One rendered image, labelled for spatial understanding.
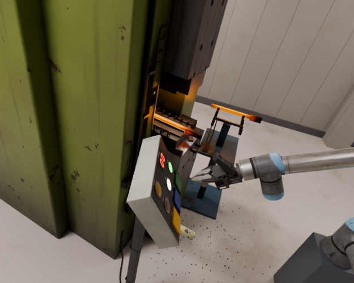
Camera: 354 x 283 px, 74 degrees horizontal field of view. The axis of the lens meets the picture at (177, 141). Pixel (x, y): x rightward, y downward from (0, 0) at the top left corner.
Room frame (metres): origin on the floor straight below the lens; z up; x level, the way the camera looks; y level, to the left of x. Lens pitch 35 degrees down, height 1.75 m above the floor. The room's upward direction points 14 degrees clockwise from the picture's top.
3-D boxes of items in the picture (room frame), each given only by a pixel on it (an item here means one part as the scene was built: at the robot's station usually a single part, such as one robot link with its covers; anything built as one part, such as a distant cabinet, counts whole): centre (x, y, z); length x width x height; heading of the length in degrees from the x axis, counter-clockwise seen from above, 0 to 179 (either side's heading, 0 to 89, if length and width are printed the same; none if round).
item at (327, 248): (0.90, -1.08, 0.65); 0.19 x 0.19 x 0.10
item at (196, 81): (1.27, 0.17, 1.32); 0.42 x 0.20 x 0.10; 71
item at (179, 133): (1.27, 0.17, 0.96); 0.42 x 0.20 x 0.09; 71
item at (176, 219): (0.55, -0.06, 1.01); 0.07 x 0.05 x 0.07; 6
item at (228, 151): (1.65, -0.35, 0.67); 0.40 x 0.30 x 0.02; 170
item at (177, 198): (0.65, -0.05, 1.01); 0.07 x 0.05 x 0.07; 6
